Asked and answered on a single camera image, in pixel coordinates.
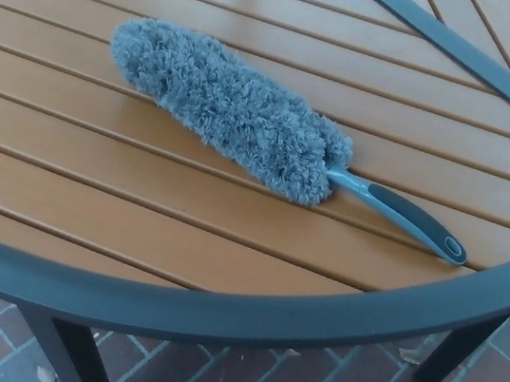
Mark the grey fluffy microfiber duster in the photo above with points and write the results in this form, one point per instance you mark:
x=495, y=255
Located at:
x=230, y=101

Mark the dry brown leaf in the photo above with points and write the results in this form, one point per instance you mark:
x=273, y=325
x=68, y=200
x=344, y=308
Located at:
x=46, y=375
x=410, y=356

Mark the round wooden slat table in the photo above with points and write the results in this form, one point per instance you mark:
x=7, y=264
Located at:
x=217, y=315

